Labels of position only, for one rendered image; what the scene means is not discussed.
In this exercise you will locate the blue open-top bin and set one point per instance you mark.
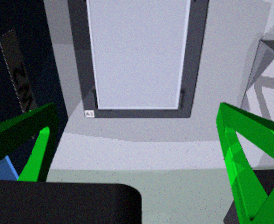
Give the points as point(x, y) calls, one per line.
point(28, 74)

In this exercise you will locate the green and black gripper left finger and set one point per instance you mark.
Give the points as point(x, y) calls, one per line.
point(16, 131)

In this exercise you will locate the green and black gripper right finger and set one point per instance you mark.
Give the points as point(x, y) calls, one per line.
point(249, 195)

